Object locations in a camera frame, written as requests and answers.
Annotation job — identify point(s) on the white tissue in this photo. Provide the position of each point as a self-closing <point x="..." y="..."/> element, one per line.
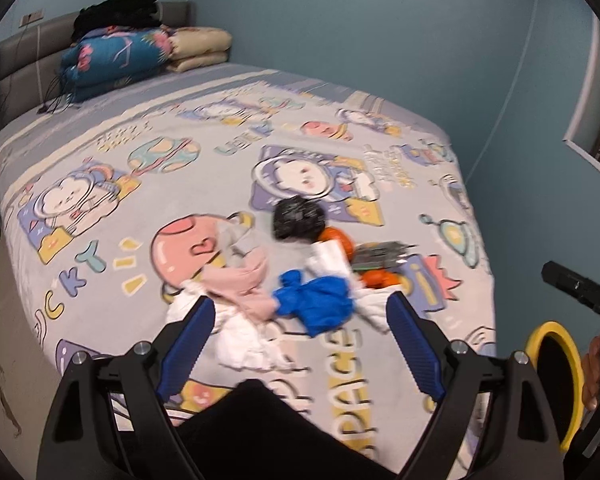
<point x="329" y="259"/>

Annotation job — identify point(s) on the grey foil crumpled wrapper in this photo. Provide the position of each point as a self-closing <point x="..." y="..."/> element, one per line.
<point x="381" y="255"/>

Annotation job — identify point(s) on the person's right hand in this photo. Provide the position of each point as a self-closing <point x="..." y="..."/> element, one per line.
<point x="591" y="372"/>

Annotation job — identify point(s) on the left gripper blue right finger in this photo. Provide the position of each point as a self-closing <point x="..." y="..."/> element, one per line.
<point x="421" y="344"/>

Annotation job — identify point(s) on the window with grey frame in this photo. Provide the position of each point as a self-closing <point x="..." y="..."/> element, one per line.
<point x="583" y="133"/>

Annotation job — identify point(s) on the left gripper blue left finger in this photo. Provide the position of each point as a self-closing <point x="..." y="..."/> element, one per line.
<point x="180" y="343"/>

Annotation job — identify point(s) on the black clothing pile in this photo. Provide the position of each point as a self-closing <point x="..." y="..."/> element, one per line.
<point x="135" y="14"/>

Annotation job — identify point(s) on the pink cloth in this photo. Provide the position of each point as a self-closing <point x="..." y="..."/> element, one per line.
<point x="242" y="286"/>

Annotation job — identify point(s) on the black crumpled trash ball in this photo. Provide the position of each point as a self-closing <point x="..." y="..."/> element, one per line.
<point x="297" y="218"/>

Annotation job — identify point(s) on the beige folded blanket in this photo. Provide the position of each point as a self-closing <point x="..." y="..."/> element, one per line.
<point x="196" y="47"/>

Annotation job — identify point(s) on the orange trash piece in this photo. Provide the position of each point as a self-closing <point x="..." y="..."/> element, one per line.
<point x="380" y="278"/>
<point x="331" y="234"/>

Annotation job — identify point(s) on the orange trash piece lower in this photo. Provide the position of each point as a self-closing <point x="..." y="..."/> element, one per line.
<point x="380" y="278"/>

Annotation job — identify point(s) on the orange trash piece upper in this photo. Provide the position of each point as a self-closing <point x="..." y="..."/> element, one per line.
<point x="331" y="234"/>

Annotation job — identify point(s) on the blue crumpled glove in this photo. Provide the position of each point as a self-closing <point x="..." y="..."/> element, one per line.
<point x="321" y="304"/>

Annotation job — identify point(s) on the grey padded headboard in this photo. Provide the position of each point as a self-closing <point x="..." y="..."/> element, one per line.
<point x="30" y="60"/>

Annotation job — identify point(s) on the blue floral folded quilt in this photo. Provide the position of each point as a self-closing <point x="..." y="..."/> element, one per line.
<point x="107" y="59"/>

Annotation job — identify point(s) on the cartoon space print bed sheet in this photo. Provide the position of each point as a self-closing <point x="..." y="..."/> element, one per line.
<point x="109" y="206"/>

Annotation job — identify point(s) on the yellow rimmed black trash bin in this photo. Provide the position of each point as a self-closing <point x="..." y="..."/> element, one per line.
<point x="557" y="362"/>

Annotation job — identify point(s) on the white crumpled paper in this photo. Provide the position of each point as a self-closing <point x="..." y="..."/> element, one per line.
<point x="240" y="343"/>

